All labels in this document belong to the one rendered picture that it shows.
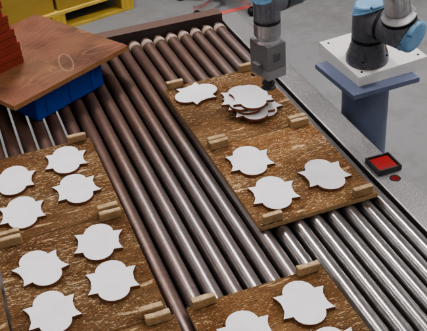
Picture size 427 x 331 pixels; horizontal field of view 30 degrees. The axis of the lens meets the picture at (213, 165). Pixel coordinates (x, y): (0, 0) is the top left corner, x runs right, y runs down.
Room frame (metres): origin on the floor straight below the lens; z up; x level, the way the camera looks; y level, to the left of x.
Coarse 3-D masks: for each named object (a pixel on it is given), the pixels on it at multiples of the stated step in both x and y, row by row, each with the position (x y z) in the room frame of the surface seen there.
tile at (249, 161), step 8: (240, 152) 1.95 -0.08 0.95; (248, 152) 1.95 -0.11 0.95; (256, 152) 1.95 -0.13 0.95; (264, 152) 1.94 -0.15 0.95; (232, 160) 1.92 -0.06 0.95; (240, 160) 1.91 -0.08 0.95; (248, 160) 1.91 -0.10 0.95; (256, 160) 1.91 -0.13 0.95; (264, 160) 1.90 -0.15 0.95; (240, 168) 1.87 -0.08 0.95; (248, 168) 1.87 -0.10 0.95; (256, 168) 1.87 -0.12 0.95; (264, 168) 1.86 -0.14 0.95; (248, 176) 1.84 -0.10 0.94; (256, 176) 1.84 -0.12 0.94
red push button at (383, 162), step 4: (384, 156) 1.90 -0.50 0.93; (388, 156) 1.90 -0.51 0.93; (372, 160) 1.89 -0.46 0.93; (376, 160) 1.88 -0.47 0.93; (380, 160) 1.88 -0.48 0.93; (384, 160) 1.88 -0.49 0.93; (388, 160) 1.88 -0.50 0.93; (392, 160) 1.88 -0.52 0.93; (376, 164) 1.87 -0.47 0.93; (380, 164) 1.86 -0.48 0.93; (384, 164) 1.86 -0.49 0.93; (388, 164) 1.86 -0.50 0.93; (392, 164) 1.86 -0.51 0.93; (396, 164) 1.86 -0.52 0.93; (380, 168) 1.84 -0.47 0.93; (384, 168) 1.84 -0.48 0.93
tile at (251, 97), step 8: (240, 88) 2.27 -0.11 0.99; (248, 88) 2.26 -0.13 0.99; (256, 88) 2.26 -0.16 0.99; (232, 96) 2.23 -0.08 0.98; (240, 96) 2.22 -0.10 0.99; (248, 96) 2.21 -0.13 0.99; (256, 96) 2.21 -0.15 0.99; (264, 96) 2.21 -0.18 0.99; (240, 104) 2.17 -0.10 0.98; (248, 104) 2.16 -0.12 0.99; (256, 104) 2.16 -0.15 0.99; (264, 104) 2.15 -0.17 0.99
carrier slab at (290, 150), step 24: (240, 144) 2.01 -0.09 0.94; (264, 144) 2.00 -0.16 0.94; (288, 144) 1.99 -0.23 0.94; (312, 144) 1.98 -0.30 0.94; (216, 168) 1.91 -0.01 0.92; (288, 168) 1.87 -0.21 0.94; (240, 192) 1.77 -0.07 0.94; (312, 192) 1.75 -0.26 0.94; (336, 192) 1.74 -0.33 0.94; (288, 216) 1.65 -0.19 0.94
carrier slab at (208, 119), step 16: (208, 80) 2.43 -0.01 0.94; (224, 80) 2.42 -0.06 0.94; (240, 80) 2.41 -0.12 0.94; (256, 80) 2.40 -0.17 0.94; (272, 96) 2.29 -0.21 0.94; (192, 112) 2.22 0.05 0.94; (208, 112) 2.21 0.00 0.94; (224, 112) 2.21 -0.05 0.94; (288, 112) 2.18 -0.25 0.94; (192, 128) 2.13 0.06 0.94; (208, 128) 2.12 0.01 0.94; (224, 128) 2.11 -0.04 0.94; (240, 128) 2.10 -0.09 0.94; (256, 128) 2.10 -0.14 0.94; (272, 128) 2.09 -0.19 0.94
